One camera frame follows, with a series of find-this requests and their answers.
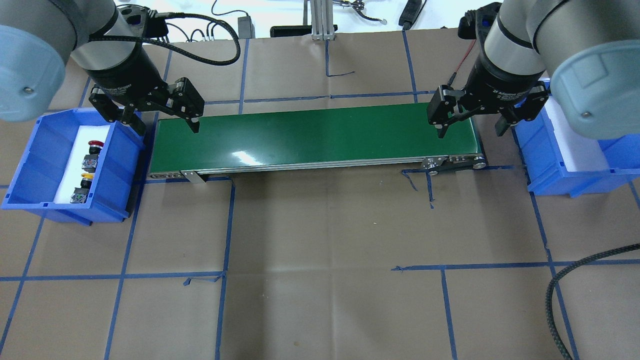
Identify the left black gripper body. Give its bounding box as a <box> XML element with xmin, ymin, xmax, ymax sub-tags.
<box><xmin>88</xmin><ymin>44</ymin><xmax>205</xmax><ymax>123</ymax></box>

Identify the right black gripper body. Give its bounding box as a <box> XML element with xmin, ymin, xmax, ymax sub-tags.
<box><xmin>427</xmin><ymin>52</ymin><xmax>549</xmax><ymax>126</ymax></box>

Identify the red mushroom push button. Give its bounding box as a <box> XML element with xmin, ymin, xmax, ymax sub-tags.
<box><xmin>82</xmin><ymin>140</ymin><xmax>105</xmax><ymax>174</ymax></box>

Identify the yellow mushroom push button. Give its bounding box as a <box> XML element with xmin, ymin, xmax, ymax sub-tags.
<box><xmin>70</xmin><ymin>172</ymin><xmax>95</xmax><ymax>204</ymax></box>

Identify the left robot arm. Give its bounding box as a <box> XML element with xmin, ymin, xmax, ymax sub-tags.
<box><xmin>0</xmin><ymin>0</ymin><xmax>205</xmax><ymax>136</ymax></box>

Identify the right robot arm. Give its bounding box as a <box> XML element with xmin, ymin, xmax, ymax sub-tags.
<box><xmin>427</xmin><ymin>0</ymin><xmax>640</xmax><ymax>140</ymax></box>

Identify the right blue plastic bin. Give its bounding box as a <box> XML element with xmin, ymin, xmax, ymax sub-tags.
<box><xmin>514</xmin><ymin>96</ymin><xmax>640</xmax><ymax>198</ymax></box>

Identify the blue plastic bin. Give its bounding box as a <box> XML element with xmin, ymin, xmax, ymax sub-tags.
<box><xmin>1</xmin><ymin>108</ymin><xmax>144</xmax><ymax>226</ymax></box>
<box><xmin>514</xmin><ymin>96</ymin><xmax>640</xmax><ymax>198</ymax></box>

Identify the green conveyor belt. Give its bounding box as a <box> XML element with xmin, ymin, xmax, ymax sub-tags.
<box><xmin>148</xmin><ymin>104</ymin><xmax>484</xmax><ymax>180</ymax></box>

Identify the white foam pad right bin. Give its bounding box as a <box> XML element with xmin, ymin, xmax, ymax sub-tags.
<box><xmin>544</xmin><ymin>96</ymin><xmax>610</xmax><ymax>173</ymax></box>

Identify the white foam pad bin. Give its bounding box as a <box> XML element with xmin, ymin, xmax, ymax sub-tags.
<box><xmin>544</xmin><ymin>96</ymin><xmax>610</xmax><ymax>173</ymax></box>
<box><xmin>53</xmin><ymin>125</ymin><xmax>110</xmax><ymax>204</ymax></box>

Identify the white foam pad left bin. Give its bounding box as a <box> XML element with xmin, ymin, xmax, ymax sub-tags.
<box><xmin>53</xmin><ymin>125</ymin><xmax>110</xmax><ymax>204</ymax></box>

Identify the black power adapter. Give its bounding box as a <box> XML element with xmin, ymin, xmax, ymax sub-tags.
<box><xmin>237</xmin><ymin>15</ymin><xmax>256</xmax><ymax>39</ymax></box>

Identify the left blue plastic bin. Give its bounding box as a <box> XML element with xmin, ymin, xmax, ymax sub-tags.
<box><xmin>1</xmin><ymin>108</ymin><xmax>144</xmax><ymax>226</ymax></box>

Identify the black handheld device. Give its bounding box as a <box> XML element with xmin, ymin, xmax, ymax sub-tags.
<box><xmin>398</xmin><ymin>0</ymin><xmax>426</xmax><ymax>31</ymax></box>

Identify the red black wire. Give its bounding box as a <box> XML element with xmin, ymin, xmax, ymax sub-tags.
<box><xmin>448</xmin><ymin>40</ymin><xmax>477</xmax><ymax>88</ymax></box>

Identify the black braided cable left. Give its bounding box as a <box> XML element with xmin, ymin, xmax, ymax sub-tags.
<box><xmin>90</xmin><ymin>13</ymin><xmax>242</xmax><ymax>66</ymax></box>

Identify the black braided cable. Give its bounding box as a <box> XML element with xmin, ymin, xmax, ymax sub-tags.
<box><xmin>545</xmin><ymin>243</ymin><xmax>640</xmax><ymax>360</ymax></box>
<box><xmin>90</xmin><ymin>13</ymin><xmax>242</xmax><ymax>66</ymax></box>

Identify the aluminium profile post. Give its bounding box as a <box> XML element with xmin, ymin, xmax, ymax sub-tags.
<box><xmin>302</xmin><ymin>0</ymin><xmax>336</xmax><ymax>41</ymax></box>

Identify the black braided cable right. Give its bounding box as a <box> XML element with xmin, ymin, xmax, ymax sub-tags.
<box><xmin>545</xmin><ymin>243</ymin><xmax>640</xmax><ymax>360</ymax></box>

